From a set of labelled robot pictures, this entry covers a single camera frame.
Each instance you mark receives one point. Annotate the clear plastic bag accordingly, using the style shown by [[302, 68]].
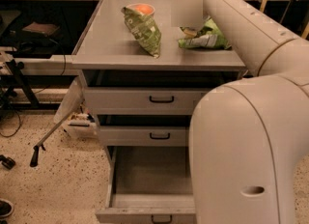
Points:
[[71, 101]]

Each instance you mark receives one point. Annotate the grey drawer cabinet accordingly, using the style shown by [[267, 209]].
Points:
[[108, 45]]

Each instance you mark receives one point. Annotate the black table leg frame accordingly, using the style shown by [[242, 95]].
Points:
[[15, 69]]

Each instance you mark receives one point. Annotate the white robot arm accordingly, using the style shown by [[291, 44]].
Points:
[[246, 137]]

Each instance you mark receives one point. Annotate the green chip bag on counter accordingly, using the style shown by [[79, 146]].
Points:
[[144, 30]]

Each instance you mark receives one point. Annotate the black floor clamp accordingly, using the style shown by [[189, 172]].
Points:
[[7, 162]]

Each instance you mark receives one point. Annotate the grey drawer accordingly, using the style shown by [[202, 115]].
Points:
[[154, 92], [149, 185], [143, 130]]

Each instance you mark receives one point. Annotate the dark box on shelf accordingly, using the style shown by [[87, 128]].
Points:
[[40, 29]]

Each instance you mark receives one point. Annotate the green rice chip bag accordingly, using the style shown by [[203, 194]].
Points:
[[208, 37]]

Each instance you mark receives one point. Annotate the wooden easel frame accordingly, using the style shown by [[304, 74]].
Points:
[[293, 14]]

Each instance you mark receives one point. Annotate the grey top drawer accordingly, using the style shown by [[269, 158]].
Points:
[[154, 92]]

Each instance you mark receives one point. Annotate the black shoe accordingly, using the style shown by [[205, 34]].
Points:
[[6, 208]]

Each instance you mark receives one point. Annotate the grey bottom drawer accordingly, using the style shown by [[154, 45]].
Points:
[[149, 185]]

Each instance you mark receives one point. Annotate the grey middle drawer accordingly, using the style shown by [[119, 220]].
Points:
[[143, 130]]

